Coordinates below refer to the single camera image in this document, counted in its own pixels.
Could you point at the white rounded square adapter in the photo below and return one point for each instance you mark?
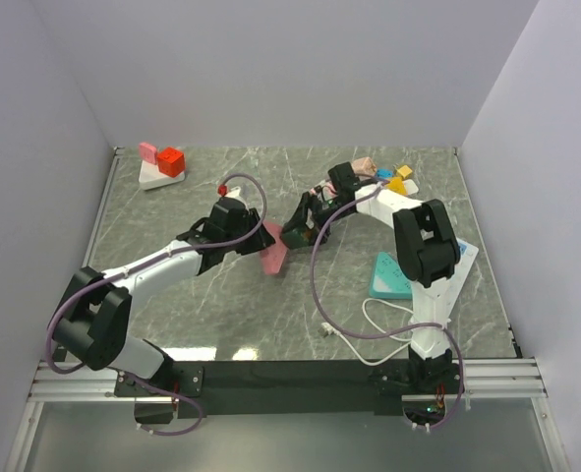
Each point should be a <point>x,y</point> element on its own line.
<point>410,187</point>

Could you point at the white power strip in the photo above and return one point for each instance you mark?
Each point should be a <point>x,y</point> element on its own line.
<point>468,255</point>

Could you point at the yellow cube socket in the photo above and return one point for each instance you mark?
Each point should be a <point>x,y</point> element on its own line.
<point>396,185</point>

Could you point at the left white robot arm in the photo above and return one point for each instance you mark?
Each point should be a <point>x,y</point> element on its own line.
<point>92,320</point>

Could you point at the red cube socket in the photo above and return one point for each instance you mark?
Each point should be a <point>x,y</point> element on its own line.
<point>171,162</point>

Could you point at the white triangular adapter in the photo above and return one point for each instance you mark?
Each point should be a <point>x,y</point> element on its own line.
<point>151,178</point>

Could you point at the pink rounded socket block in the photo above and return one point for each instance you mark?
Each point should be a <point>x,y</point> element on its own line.
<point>273,257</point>

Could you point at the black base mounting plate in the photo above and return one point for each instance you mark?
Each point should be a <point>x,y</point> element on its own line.
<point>308,386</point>

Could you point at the aluminium rail frame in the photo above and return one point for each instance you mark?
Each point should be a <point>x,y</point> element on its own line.
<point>483,379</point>

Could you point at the dark green block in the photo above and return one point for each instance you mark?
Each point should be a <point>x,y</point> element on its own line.
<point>298,238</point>

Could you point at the pink plug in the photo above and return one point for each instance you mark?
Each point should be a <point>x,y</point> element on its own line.
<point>148,153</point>

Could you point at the beige cube socket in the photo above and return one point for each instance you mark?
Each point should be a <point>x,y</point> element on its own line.
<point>364,166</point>

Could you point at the blue plug adapter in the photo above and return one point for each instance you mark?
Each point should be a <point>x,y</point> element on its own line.
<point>383,173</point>

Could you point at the teal block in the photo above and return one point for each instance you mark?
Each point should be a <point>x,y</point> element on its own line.
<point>388,281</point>

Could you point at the small yellow plug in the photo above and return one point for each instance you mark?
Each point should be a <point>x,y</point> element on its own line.
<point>404,172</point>

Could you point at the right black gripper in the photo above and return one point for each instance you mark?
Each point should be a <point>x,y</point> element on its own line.
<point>298,219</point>

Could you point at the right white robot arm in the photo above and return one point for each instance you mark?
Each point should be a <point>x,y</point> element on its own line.
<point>426,249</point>

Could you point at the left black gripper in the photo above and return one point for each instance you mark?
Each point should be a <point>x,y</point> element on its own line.
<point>258,242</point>

